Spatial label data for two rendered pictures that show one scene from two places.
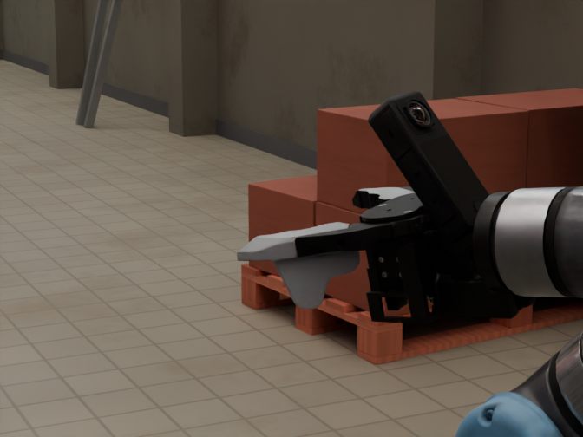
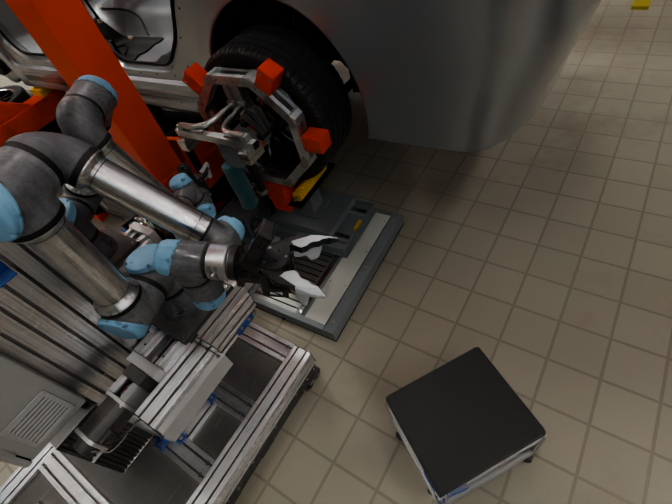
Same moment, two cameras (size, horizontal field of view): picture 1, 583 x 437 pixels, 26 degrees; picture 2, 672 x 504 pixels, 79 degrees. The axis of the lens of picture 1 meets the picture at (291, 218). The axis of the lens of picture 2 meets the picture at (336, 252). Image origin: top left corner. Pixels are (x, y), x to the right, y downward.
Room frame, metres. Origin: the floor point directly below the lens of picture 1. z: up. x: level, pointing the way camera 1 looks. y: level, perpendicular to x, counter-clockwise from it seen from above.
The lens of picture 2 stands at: (1.45, -0.14, 1.77)
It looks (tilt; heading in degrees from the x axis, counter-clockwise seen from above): 49 degrees down; 162
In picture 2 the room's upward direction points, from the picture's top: 19 degrees counter-clockwise
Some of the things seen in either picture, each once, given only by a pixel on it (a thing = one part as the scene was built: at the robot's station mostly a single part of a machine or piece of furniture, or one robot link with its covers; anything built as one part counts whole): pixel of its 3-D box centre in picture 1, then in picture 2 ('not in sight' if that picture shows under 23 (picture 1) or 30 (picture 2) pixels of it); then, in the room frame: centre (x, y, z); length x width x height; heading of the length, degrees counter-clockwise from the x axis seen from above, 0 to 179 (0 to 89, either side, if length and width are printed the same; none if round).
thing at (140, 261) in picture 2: not in sight; (155, 270); (0.49, -0.36, 0.98); 0.13 x 0.12 x 0.14; 136
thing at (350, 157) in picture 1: (445, 202); not in sight; (4.83, -0.60, 0.41); 1.40 x 1.01 x 0.83; 118
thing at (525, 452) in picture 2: not in sight; (460, 429); (1.14, 0.19, 0.17); 0.43 x 0.36 x 0.34; 82
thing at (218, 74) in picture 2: not in sight; (255, 131); (-0.14, 0.21, 0.85); 0.54 x 0.07 x 0.54; 28
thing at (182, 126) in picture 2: not in sight; (203, 108); (-0.17, 0.05, 1.03); 0.19 x 0.18 x 0.11; 118
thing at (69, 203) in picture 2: not in sight; (67, 221); (0.04, -0.56, 0.98); 0.13 x 0.12 x 0.14; 150
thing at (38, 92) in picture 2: not in sight; (26, 102); (-2.29, -0.84, 0.69); 0.52 x 0.17 x 0.35; 118
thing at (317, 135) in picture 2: not in sight; (316, 140); (0.14, 0.36, 0.85); 0.09 x 0.08 x 0.07; 28
